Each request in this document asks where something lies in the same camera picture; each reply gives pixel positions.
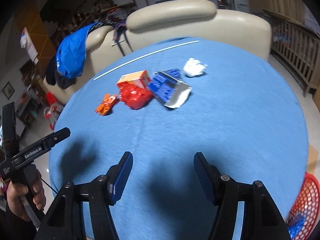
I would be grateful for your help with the person's left hand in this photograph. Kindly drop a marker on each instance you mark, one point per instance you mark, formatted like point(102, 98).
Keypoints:
point(15, 200)

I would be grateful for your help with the red plastic bag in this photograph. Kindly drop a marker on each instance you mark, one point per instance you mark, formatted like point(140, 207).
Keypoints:
point(136, 96)

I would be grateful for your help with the wooden crib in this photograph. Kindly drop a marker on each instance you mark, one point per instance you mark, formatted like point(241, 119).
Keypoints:
point(295, 52)

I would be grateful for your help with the dark display cabinet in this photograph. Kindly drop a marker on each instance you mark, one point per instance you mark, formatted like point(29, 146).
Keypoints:
point(75, 12)

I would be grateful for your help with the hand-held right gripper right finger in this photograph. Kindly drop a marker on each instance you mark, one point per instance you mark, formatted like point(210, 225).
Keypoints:
point(203, 177)

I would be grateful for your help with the framed picture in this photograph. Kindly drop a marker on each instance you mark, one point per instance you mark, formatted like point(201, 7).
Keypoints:
point(8, 90)

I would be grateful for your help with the beige leather sofa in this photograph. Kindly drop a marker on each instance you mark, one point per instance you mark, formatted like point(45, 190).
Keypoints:
point(200, 25)

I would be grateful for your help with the white tissue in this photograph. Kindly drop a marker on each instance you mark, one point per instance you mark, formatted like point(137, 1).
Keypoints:
point(193, 67)

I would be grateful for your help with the blue foil packet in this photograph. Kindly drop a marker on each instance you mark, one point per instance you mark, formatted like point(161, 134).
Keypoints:
point(162, 88)

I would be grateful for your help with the black jacket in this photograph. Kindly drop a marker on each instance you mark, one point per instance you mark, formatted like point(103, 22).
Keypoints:
point(63, 82)

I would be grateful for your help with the orange and white carton box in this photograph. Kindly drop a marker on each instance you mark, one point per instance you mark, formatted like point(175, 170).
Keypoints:
point(135, 77)

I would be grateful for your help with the red plastic basket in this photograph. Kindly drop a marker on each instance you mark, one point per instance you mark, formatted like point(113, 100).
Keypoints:
point(310, 197)

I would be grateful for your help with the red plastic stool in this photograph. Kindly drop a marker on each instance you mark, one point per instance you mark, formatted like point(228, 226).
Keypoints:
point(51, 97)

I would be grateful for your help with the blue jacket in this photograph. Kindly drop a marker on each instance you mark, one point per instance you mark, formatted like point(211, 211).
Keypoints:
point(71, 52)

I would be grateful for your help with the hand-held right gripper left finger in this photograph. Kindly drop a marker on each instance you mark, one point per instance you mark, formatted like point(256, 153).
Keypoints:
point(122, 177)

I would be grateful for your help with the orange plastic wrapper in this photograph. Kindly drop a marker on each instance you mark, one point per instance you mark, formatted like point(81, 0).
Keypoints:
point(106, 105)

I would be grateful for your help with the blue tablecloth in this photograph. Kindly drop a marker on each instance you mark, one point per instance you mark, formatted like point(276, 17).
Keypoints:
point(225, 120)

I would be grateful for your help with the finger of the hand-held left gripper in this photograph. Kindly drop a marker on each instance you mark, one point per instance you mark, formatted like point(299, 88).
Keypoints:
point(58, 135)

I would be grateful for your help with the thin white rod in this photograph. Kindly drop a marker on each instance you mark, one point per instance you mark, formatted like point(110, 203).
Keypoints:
point(140, 57)

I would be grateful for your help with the wall calendar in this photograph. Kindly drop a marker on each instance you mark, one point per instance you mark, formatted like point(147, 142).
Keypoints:
point(24, 40)

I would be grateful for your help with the blue plastic bag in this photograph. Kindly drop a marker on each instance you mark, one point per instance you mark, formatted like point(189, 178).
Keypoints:
point(297, 226)

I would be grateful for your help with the dark wooden shelf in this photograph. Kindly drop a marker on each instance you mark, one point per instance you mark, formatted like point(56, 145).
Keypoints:
point(31, 76)

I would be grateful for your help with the orange wooden door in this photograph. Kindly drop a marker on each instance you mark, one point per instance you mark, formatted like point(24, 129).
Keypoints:
point(40, 27)

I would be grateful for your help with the wooden side table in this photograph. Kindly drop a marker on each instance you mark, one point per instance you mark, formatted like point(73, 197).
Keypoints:
point(25, 107)

